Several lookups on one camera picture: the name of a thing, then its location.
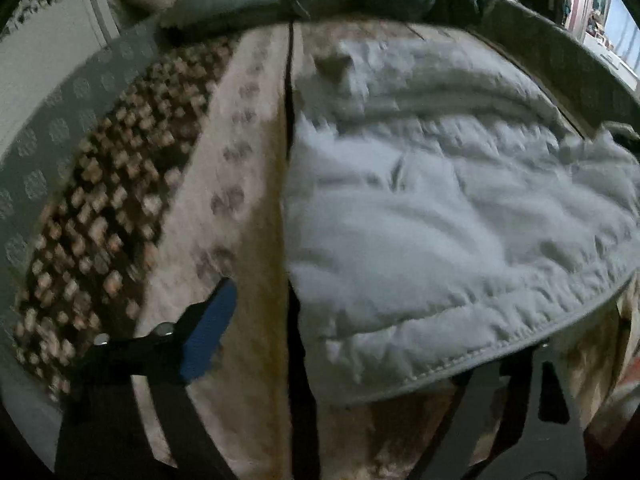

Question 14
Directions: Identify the grey patterned bed sheet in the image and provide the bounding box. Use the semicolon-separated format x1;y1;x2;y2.
0;0;640;313

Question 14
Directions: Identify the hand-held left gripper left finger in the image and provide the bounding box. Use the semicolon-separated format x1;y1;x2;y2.
55;277;240;480

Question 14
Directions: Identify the light blue puffer jacket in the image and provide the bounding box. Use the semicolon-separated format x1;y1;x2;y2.
281;35;640;407

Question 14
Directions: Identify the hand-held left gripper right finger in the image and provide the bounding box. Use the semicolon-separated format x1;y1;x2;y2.
412;342;589;480

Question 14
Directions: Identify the white cabinet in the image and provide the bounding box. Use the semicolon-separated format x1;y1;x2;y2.
584;24;640;88

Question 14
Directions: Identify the brown floral blanket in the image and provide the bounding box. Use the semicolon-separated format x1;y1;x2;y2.
12;21;640;480

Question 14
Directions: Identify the white wardrobe with black pattern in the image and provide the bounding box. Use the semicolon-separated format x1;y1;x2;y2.
0;0;122;162

